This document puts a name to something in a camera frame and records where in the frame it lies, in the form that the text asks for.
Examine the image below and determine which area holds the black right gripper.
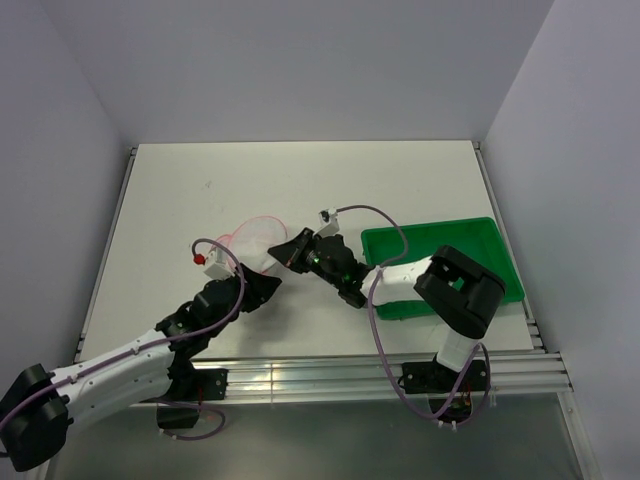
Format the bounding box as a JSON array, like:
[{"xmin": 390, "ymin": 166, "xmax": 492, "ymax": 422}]
[{"xmin": 269, "ymin": 227, "xmax": 343, "ymax": 289}]

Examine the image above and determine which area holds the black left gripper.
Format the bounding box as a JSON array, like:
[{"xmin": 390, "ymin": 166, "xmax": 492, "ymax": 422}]
[{"xmin": 207, "ymin": 262, "xmax": 280, "ymax": 337}]

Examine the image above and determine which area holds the white cloth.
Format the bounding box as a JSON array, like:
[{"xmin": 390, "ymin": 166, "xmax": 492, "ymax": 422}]
[{"xmin": 235, "ymin": 242, "xmax": 276, "ymax": 274}]

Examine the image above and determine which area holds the mesh laundry bag pink trim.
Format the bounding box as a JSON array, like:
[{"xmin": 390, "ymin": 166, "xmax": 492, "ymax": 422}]
[{"xmin": 216, "ymin": 215, "xmax": 288, "ymax": 274}]

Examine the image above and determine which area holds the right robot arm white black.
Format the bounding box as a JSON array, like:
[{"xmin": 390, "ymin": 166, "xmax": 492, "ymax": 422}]
[{"xmin": 268, "ymin": 228, "xmax": 506, "ymax": 390}]

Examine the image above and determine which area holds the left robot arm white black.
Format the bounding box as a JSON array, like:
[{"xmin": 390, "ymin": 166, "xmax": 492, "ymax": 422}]
[{"xmin": 1, "ymin": 266, "xmax": 282, "ymax": 472}]

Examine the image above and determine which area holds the green plastic tray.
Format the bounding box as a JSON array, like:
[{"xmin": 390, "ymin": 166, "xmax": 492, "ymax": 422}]
[{"xmin": 361, "ymin": 217, "xmax": 525, "ymax": 304}]

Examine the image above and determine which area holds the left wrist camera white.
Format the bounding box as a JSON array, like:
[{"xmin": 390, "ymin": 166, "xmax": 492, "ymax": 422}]
[{"xmin": 192, "ymin": 246, "xmax": 234, "ymax": 280}]

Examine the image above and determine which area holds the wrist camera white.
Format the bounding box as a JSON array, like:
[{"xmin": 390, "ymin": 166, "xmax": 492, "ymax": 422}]
[
  {"xmin": 192, "ymin": 246, "xmax": 234, "ymax": 280},
  {"xmin": 315, "ymin": 208, "xmax": 340, "ymax": 238}
]

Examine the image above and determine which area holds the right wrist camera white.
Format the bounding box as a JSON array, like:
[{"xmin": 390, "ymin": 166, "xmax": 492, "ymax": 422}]
[{"xmin": 315, "ymin": 208, "xmax": 340, "ymax": 238}]

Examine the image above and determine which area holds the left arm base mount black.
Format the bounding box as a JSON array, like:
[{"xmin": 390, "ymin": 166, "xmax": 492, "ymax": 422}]
[{"xmin": 156, "ymin": 368, "xmax": 229, "ymax": 433}]

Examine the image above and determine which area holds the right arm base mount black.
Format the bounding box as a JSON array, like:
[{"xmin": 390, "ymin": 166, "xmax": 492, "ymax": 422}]
[{"xmin": 396, "ymin": 360, "xmax": 491, "ymax": 427}]

